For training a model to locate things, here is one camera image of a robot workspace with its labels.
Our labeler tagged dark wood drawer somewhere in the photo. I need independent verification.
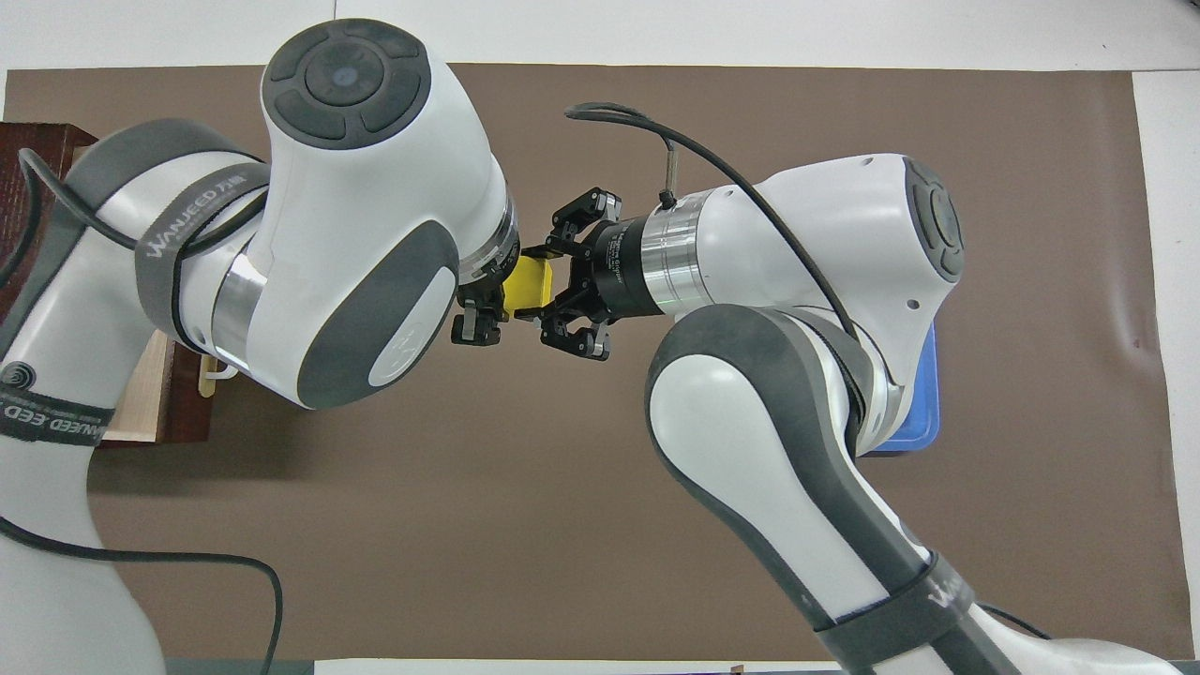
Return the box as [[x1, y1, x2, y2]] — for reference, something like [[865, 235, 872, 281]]
[[73, 141, 215, 449]]

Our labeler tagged grey velcro cable strap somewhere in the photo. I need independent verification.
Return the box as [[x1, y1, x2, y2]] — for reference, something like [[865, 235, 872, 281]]
[[0, 359, 115, 447], [811, 553, 983, 675], [134, 164, 275, 353]]

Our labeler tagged brown table mat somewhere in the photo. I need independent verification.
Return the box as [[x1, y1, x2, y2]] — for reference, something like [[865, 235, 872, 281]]
[[0, 62, 1193, 663]]

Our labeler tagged blue plastic tray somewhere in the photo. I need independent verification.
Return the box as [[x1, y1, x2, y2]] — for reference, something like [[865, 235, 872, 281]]
[[862, 319, 941, 458]]

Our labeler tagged yellow cube block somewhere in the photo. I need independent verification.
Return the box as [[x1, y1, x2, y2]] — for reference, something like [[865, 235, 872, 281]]
[[503, 257, 556, 317]]

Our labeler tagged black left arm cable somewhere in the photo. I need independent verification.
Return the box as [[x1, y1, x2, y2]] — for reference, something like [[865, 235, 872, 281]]
[[0, 148, 284, 675]]

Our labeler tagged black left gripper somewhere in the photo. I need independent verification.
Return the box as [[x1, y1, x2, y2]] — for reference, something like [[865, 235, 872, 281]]
[[450, 267, 512, 349]]

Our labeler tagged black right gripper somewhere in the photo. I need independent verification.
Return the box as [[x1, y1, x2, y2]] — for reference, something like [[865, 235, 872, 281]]
[[516, 187, 663, 363]]

